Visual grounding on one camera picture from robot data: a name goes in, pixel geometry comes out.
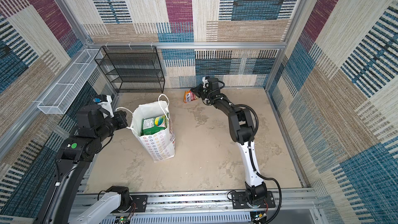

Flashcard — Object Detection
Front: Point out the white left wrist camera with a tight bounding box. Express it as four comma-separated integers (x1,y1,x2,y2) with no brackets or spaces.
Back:
93,94,114,118

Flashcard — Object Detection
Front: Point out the white slotted cable duct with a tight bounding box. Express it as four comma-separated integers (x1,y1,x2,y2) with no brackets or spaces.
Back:
101,212,252,224

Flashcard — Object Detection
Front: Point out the white paper bag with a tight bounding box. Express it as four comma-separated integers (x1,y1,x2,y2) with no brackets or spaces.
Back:
117,94,175,162

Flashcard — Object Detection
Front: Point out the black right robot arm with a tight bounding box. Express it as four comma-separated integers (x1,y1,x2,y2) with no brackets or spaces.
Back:
191,84,267,207

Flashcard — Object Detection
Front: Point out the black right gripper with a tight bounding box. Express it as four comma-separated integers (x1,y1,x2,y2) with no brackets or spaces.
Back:
190,83,211,100

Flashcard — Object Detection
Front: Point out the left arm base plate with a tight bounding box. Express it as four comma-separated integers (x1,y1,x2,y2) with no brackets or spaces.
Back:
112,195,148,214

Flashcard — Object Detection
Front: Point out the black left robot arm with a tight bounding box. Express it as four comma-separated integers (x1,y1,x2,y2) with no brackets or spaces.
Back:
34,104,127,224

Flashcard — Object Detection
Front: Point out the black wire shelf rack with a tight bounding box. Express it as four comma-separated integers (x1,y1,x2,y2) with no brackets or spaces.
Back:
94,46,165,93

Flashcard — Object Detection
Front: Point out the orange green snack bag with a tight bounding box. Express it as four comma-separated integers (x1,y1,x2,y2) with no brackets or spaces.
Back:
183,90,198,103

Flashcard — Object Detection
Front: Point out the green rainbow snack bag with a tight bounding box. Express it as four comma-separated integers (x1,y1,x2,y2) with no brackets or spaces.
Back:
141,115,168,136

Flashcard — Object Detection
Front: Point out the black corrugated cable conduit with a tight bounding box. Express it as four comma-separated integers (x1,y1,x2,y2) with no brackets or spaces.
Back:
201,80,283,224

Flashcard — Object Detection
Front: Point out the white wire mesh basket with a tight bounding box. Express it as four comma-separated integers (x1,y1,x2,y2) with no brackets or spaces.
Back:
37,49,99,115

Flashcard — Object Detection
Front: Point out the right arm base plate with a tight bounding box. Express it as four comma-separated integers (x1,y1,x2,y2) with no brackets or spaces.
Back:
228,191,276,209

